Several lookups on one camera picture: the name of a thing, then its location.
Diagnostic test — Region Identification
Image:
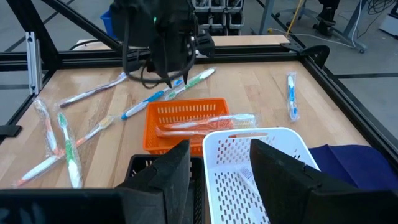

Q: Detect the black frame clamp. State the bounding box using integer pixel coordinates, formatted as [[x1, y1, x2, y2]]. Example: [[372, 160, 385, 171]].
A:
[[0, 124, 23, 138]]

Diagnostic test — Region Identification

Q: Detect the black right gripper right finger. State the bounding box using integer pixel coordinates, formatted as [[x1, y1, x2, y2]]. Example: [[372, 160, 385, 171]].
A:
[[249, 138, 324, 224]]

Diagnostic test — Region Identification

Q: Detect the yellow floor cable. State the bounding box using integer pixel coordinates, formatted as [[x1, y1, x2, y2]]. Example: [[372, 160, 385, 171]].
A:
[[267, 0, 304, 35]]

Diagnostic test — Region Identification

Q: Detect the black aluminium table frame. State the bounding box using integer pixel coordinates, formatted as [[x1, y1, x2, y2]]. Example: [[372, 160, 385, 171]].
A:
[[0, 0, 398, 175]]

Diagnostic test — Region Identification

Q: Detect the grey office chair base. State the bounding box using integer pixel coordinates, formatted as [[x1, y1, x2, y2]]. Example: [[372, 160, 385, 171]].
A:
[[274, 6, 321, 30]]

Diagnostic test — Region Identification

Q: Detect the purple white toothbrush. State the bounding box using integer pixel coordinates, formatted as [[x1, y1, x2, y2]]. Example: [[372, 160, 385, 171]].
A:
[[58, 72, 129, 109], [234, 164, 265, 224]]

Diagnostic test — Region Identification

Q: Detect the white floor cable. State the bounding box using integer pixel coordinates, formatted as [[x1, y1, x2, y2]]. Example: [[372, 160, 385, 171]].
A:
[[269, 0, 364, 48]]

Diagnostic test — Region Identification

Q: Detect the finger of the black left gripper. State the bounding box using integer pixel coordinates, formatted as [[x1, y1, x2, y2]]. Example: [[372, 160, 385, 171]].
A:
[[161, 67, 173, 89], [182, 62, 191, 85]]

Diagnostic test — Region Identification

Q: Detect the person's foot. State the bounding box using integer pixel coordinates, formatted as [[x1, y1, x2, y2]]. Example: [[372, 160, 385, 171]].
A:
[[315, 0, 339, 28]]

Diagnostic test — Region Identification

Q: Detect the black plastic basket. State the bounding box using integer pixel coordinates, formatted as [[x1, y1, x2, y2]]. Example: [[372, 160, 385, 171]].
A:
[[124, 154, 206, 224]]

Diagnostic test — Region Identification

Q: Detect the orange plastic basket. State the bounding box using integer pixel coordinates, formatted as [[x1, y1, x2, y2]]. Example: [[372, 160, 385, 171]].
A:
[[142, 97, 231, 156]]

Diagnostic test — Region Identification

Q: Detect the grey metal desk leg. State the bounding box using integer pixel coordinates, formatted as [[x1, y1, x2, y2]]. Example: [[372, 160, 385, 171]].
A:
[[257, 0, 277, 35], [329, 0, 368, 54]]

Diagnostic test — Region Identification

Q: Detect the black parts bin rack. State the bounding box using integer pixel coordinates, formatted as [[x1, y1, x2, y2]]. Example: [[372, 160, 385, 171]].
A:
[[192, 0, 246, 37]]

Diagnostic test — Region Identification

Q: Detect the white plastic basket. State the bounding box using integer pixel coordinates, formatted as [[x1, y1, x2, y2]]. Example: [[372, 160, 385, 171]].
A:
[[201, 126, 321, 224]]

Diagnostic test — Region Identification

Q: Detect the silver aluminium post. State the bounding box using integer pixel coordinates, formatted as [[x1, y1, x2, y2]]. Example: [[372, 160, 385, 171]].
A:
[[25, 30, 44, 96]]

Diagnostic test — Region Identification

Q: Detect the blue storage bin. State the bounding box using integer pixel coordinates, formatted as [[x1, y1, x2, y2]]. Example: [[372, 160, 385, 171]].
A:
[[99, 8, 118, 39]]

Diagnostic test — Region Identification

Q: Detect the black corner bracket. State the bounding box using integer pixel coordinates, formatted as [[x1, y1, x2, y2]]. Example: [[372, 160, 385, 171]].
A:
[[280, 44, 331, 70]]

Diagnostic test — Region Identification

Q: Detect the green white toothbrush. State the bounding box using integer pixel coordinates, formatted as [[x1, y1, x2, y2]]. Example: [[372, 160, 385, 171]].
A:
[[164, 67, 217, 101], [57, 112, 84, 190]]

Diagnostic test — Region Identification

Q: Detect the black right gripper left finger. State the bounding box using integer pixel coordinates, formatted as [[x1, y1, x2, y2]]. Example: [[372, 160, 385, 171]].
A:
[[115, 139, 191, 224]]

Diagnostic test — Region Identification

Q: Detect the white box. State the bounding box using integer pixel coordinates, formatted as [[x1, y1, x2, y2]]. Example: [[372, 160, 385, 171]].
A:
[[378, 14, 398, 40]]

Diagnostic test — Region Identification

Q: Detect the orange white toothbrush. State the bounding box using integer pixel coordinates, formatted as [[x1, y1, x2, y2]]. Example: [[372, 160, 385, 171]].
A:
[[157, 113, 259, 131], [14, 115, 115, 189], [155, 123, 234, 138], [32, 98, 62, 158]]

